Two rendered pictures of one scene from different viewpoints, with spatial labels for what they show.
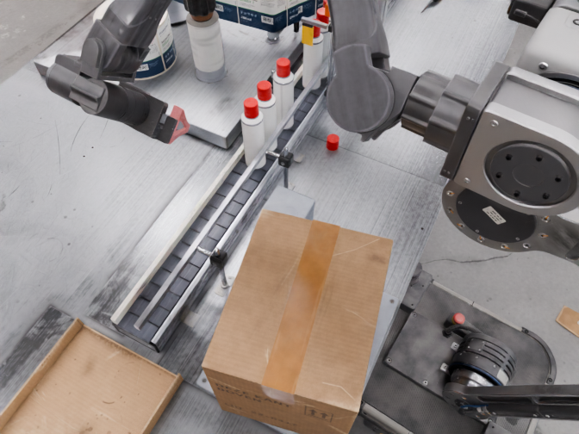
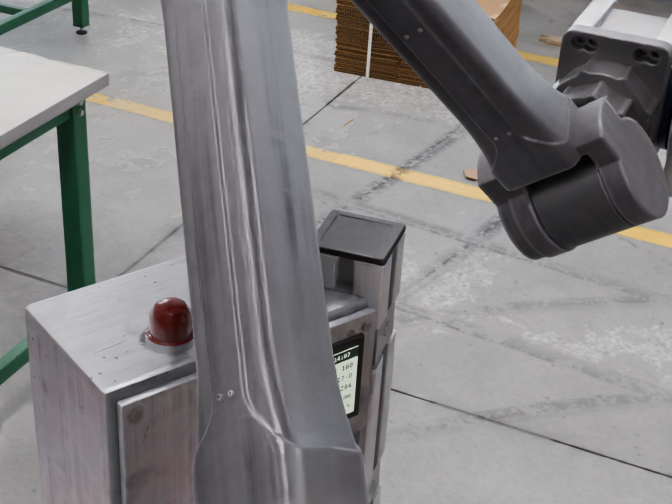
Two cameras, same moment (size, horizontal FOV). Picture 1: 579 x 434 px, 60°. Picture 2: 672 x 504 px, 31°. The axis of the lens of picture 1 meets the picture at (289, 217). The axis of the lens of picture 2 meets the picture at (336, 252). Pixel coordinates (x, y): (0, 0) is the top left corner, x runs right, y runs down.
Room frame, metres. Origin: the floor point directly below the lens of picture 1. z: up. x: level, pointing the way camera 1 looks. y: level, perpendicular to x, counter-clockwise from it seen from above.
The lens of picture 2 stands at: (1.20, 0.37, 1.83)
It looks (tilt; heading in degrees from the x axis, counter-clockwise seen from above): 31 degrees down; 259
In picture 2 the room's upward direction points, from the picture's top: 4 degrees clockwise
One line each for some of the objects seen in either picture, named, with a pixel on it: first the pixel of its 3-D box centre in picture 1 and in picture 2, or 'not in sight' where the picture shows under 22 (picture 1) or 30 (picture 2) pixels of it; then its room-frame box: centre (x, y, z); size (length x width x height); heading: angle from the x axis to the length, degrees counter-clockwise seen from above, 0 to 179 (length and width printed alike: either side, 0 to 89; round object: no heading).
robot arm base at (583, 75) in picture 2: not in sight; (597, 120); (0.84, -0.46, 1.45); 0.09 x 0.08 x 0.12; 147
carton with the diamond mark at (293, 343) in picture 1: (302, 329); not in sight; (0.34, -0.02, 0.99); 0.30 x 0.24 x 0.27; 164
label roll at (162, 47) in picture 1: (137, 36); not in sight; (1.24, 0.44, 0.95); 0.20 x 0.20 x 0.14
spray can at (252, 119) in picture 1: (253, 134); not in sight; (0.83, 0.09, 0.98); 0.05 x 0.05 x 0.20
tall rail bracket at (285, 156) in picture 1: (277, 167); not in sight; (0.78, 0.03, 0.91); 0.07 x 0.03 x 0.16; 63
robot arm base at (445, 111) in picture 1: (445, 112); not in sight; (0.43, -0.18, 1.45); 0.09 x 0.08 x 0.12; 147
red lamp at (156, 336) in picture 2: not in sight; (170, 321); (1.19, -0.15, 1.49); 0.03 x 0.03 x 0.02
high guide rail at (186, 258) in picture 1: (271, 139); not in sight; (0.84, 0.04, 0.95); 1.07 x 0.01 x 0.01; 153
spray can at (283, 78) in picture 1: (283, 94); not in sight; (0.96, 0.01, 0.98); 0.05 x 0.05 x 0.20
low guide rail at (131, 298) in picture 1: (246, 144); not in sight; (0.87, 0.11, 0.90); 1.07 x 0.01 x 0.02; 153
